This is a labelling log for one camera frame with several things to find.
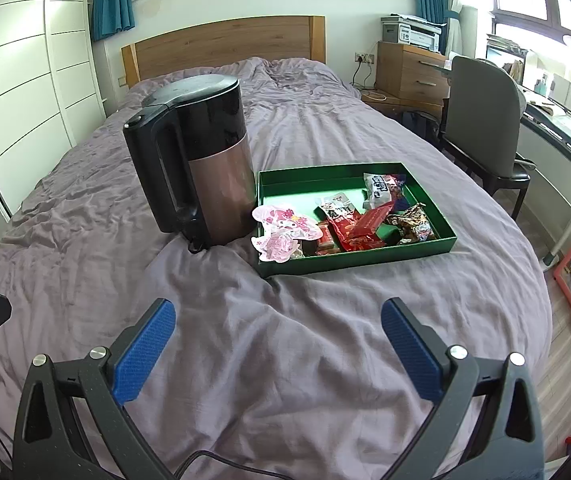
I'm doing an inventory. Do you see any wooden nightstand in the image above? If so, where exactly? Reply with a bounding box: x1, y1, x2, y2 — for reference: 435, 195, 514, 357
362, 87, 447, 121

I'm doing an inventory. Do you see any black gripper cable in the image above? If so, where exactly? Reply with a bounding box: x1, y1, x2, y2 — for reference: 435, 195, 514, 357
172, 451, 297, 480

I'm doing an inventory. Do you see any grey chair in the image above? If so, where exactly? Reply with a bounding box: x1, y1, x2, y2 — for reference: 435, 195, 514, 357
437, 54, 537, 222

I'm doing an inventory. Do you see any wooden headboard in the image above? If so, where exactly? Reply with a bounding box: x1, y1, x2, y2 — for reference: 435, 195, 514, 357
120, 14, 327, 89

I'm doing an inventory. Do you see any small dark red packet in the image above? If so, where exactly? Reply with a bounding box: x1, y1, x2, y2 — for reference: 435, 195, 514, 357
347, 198, 397, 241

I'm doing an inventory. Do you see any green box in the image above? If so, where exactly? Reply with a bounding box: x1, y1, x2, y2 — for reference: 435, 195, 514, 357
256, 161, 458, 280

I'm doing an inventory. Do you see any white desk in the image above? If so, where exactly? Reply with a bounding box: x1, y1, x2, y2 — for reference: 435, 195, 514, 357
514, 74, 571, 267

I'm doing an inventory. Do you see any white and blue snack packet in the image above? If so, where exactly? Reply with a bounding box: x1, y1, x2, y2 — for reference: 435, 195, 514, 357
362, 172, 409, 211

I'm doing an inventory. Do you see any white wardrobe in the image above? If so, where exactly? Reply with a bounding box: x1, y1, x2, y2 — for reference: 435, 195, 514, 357
0, 0, 106, 222

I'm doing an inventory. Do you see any dark blue backpack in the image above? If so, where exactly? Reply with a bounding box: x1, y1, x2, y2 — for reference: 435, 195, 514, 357
402, 109, 441, 144

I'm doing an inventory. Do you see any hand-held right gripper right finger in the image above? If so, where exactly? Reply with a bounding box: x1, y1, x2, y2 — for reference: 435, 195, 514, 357
381, 297, 545, 480

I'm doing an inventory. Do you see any red candy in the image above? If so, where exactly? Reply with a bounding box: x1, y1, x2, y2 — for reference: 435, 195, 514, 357
315, 219, 339, 256

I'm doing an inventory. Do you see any large red snack packet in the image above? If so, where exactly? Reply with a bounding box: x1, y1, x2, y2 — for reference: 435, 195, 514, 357
315, 193, 387, 253

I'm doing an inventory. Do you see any black power cable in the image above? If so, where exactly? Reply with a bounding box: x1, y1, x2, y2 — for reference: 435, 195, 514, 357
350, 60, 371, 89

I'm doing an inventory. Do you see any white printer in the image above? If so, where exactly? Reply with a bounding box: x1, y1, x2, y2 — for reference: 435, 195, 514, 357
381, 14, 449, 54

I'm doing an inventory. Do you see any black and copper electric kettle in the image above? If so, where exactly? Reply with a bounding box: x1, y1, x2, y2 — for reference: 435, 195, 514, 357
122, 74, 252, 254

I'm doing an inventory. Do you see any brown snack packet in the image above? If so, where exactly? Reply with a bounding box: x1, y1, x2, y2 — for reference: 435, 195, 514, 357
382, 203, 437, 246

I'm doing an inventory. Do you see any pink cartoon character packet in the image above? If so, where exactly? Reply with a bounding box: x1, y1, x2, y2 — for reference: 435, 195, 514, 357
250, 203, 323, 264

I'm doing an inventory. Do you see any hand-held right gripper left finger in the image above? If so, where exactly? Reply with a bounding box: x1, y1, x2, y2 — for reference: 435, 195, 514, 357
12, 298, 177, 480

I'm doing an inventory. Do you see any wooden dresser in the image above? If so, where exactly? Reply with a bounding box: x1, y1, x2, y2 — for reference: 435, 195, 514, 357
376, 41, 454, 106

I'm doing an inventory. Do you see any teal curtain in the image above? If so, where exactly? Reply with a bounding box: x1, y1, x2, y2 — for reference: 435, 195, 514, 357
90, 0, 136, 42
415, 0, 459, 52

